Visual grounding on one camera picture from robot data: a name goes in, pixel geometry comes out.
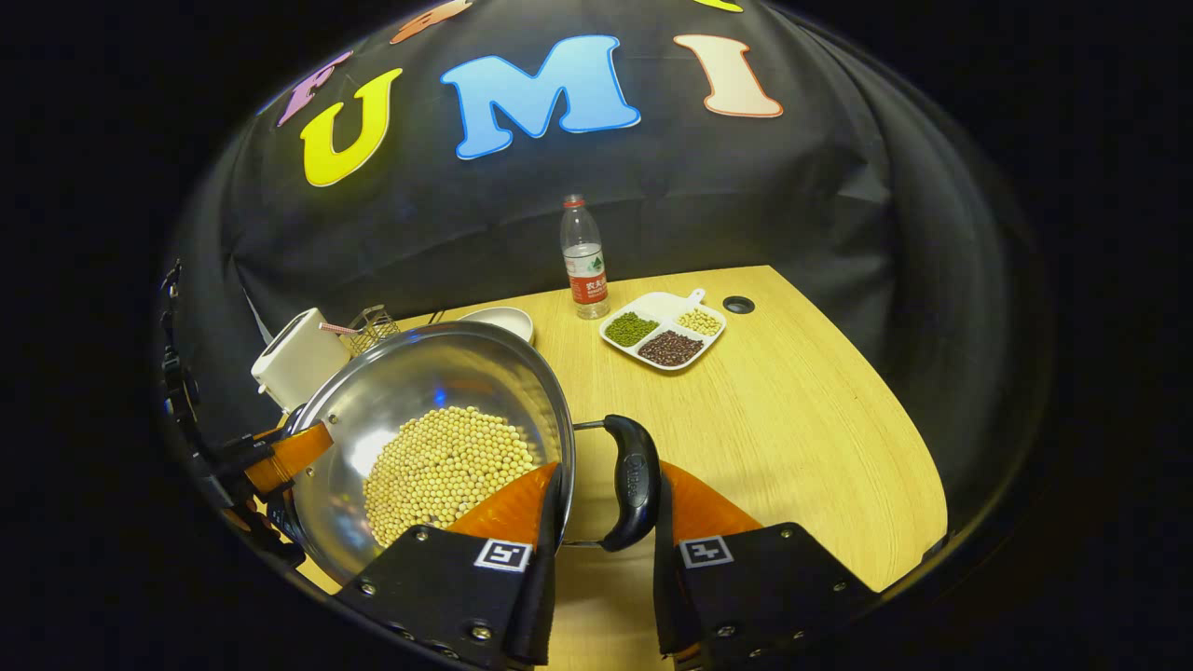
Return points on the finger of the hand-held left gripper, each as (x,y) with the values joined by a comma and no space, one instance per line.
(270,536)
(294,455)

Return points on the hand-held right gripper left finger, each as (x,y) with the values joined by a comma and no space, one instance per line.
(447,582)

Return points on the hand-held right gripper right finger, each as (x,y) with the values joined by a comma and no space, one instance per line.
(774,587)

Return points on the stainless steel pot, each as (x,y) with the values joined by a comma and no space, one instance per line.
(419,373)

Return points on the white toaster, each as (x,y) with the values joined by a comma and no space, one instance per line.
(298,363)

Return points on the pile of soybeans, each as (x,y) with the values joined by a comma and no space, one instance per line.
(447,466)

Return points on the pink stick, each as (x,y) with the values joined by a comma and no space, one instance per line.
(337,328)

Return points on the white round plate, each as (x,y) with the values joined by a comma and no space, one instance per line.
(503,321)

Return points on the pile of dark red beans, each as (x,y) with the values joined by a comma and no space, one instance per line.
(670,348)

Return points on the pile of pale yellow beans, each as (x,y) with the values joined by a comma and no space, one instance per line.
(700,322)

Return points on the pile of green mung beans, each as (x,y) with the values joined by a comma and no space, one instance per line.
(631,328)

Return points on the white divided dish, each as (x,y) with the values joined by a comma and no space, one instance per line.
(662,312)

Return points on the clear plastic water bottle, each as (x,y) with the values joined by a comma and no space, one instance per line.
(585,261)

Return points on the black backdrop cloth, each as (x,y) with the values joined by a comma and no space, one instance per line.
(839,233)

